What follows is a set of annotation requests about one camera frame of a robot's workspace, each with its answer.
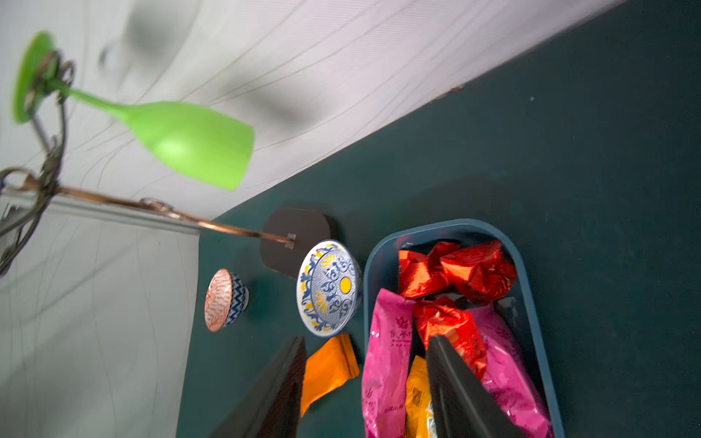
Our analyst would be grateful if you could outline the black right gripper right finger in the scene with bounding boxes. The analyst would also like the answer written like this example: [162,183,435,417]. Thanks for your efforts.
[426,336,524,437]

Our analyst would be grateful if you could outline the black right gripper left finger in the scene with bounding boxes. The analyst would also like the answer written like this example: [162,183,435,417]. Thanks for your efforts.
[210,336,307,437]

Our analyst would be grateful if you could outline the yellow tea bag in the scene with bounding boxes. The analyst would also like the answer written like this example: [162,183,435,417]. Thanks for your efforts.
[405,356,437,438]

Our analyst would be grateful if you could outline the large pink tea bag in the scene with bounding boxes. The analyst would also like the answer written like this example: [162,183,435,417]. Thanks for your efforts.
[361,289,414,437]

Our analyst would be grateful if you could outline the red orange tea bag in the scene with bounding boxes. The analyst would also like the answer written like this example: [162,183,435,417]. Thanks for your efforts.
[414,301,487,381]

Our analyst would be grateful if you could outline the blue plastic storage box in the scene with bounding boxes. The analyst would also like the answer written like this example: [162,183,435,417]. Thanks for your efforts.
[363,219,565,437]

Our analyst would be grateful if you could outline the blue yellow patterned bowl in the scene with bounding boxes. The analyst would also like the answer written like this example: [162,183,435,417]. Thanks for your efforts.
[296,240,363,339]

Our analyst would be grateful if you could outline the green plastic goblet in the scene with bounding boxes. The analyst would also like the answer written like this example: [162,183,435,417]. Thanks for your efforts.
[12,31,255,191]

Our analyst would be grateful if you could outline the copper wire cup stand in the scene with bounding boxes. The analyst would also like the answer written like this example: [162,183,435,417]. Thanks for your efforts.
[0,48,336,279]

